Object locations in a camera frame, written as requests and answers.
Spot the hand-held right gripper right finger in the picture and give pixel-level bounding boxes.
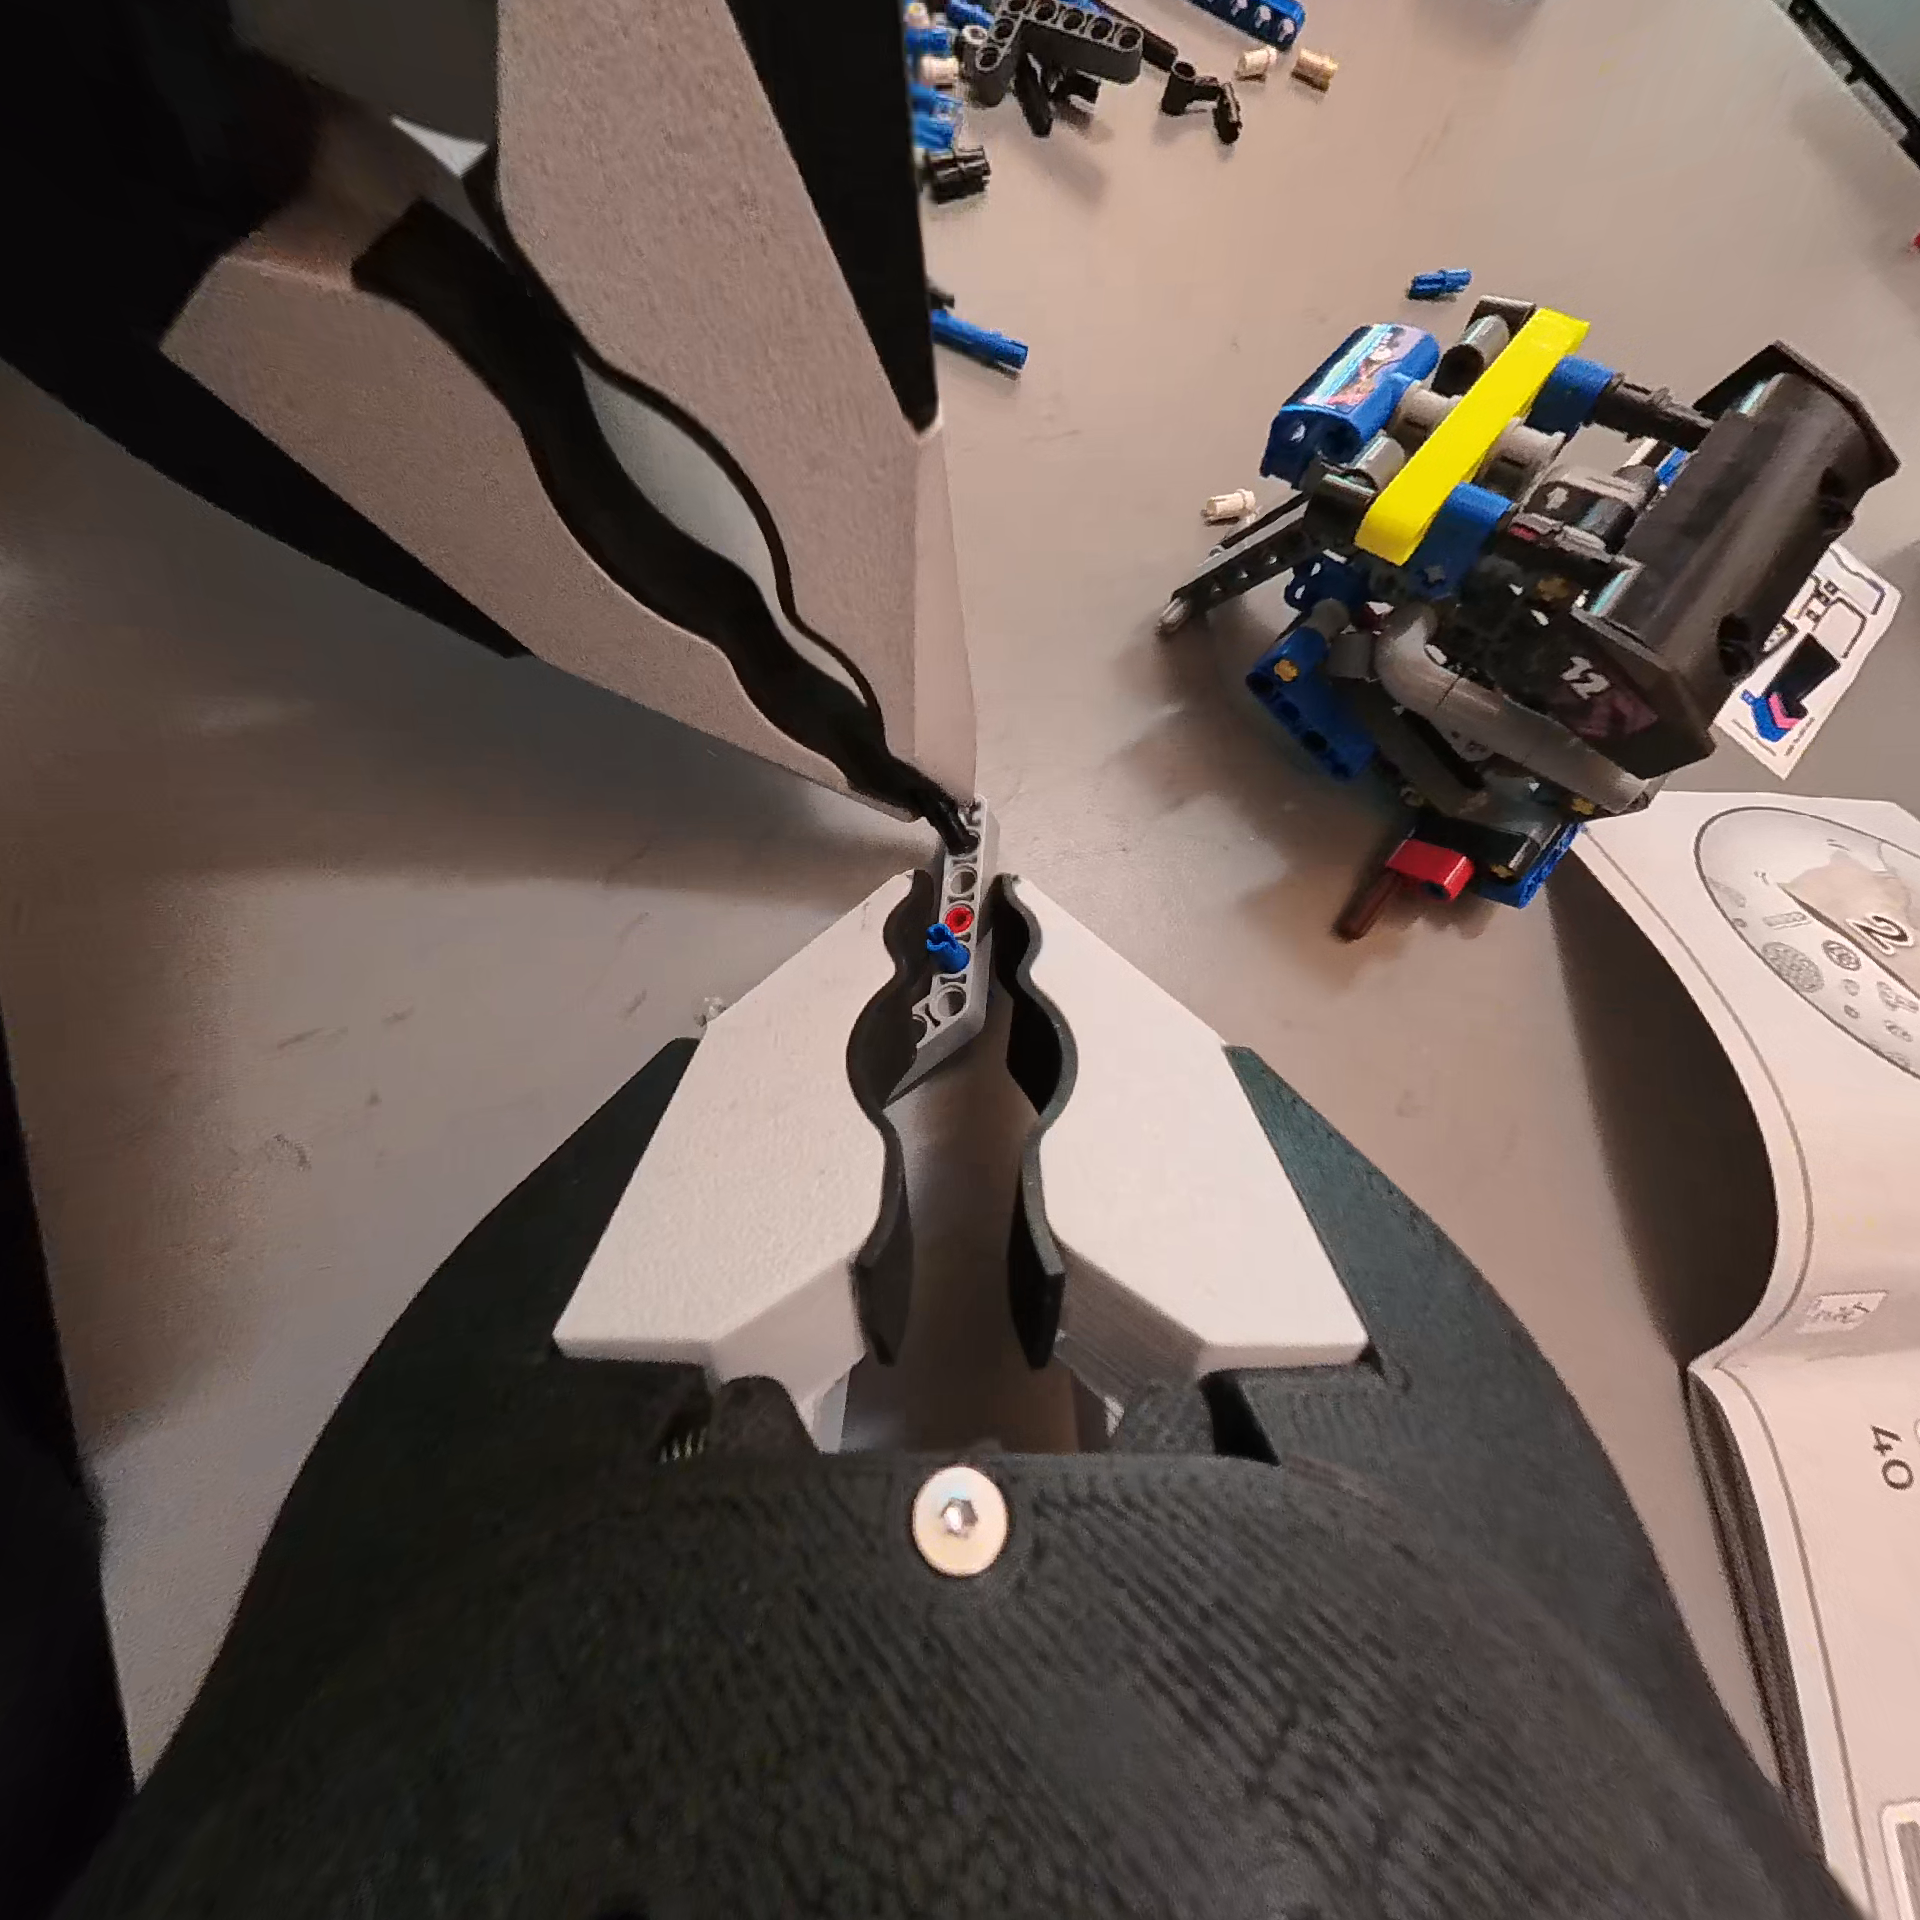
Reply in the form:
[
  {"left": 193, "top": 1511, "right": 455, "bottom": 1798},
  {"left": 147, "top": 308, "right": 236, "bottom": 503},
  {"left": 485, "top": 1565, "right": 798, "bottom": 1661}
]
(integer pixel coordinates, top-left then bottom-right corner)
[{"left": 993, "top": 872, "right": 1375, "bottom": 1443}]

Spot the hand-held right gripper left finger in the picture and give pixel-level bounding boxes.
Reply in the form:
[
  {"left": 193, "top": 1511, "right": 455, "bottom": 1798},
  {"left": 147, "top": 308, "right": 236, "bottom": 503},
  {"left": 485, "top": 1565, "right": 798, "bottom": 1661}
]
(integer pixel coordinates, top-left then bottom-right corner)
[{"left": 551, "top": 867, "right": 921, "bottom": 1453}]

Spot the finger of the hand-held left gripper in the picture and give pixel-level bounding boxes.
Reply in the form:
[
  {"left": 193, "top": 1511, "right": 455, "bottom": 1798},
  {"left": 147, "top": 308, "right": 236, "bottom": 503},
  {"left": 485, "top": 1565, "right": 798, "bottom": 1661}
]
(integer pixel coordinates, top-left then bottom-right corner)
[
  {"left": 492, "top": 0, "right": 982, "bottom": 826},
  {"left": 153, "top": 195, "right": 969, "bottom": 834}
]

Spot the grey plastic beam assembly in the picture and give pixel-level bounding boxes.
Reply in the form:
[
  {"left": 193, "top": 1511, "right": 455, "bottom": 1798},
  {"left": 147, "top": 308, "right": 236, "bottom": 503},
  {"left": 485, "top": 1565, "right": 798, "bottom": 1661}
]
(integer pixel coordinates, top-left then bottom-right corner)
[{"left": 884, "top": 800, "right": 998, "bottom": 1109}]

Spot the pile of toy parts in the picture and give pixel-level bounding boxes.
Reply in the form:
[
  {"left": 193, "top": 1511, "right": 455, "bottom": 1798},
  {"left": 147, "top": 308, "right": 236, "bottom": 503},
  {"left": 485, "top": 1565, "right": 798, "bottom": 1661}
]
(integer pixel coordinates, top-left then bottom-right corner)
[{"left": 900, "top": 0, "right": 1340, "bottom": 204}]

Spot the white instruction booklet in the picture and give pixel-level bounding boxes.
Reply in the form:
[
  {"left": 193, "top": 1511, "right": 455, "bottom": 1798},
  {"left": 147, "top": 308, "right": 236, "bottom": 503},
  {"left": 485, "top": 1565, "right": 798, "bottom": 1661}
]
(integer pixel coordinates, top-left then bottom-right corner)
[{"left": 1572, "top": 786, "right": 1920, "bottom": 1920}]

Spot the sticker sheet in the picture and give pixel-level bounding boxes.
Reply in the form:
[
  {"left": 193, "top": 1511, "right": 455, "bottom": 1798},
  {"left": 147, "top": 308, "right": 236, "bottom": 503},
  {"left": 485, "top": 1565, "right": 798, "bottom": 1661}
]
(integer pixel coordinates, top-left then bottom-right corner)
[{"left": 1721, "top": 539, "right": 1901, "bottom": 782}]

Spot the partly built toy car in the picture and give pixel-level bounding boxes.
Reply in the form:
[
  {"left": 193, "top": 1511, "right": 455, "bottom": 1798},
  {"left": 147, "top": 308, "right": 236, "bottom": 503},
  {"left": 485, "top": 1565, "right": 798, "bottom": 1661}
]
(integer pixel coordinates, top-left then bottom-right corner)
[{"left": 1153, "top": 298, "right": 1899, "bottom": 943}]

